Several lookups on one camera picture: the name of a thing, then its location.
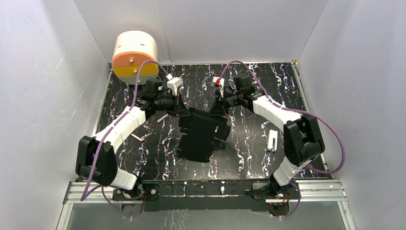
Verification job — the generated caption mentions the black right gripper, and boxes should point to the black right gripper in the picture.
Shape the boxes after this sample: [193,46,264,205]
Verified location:
[207,89,242,117]

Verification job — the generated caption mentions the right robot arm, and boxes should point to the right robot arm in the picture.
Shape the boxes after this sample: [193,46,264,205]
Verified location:
[208,74,325,198]

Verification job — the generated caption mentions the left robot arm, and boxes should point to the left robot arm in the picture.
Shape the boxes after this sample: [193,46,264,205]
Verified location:
[75,77,190,199]

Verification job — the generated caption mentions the pink white marker pen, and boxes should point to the pink white marker pen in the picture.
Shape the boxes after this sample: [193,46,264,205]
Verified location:
[156,114,169,124]

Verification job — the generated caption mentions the small red-capped white pen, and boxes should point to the small red-capped white pen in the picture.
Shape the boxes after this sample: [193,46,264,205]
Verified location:
[130,134,144,142]

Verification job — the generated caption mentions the round cream drawer cabinet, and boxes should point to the round cream drawer cabinet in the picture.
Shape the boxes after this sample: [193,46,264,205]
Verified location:
[112,31,158,85]

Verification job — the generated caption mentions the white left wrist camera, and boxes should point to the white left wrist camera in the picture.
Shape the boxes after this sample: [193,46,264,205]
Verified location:
[166,74,183,96]

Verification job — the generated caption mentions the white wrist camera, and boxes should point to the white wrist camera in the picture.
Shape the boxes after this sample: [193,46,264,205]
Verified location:
[166,74,183,96]
[211,77,225,98]

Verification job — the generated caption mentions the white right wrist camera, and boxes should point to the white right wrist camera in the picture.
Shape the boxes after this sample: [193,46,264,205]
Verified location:
[211,77,225,98]

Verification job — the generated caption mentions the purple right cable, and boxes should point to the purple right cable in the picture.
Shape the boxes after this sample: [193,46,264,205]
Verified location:
[219,60,346,219]

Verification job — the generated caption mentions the aluminium front rail frame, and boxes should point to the aluminium front rail frame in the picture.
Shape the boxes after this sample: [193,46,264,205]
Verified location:
[57,179,356,230]

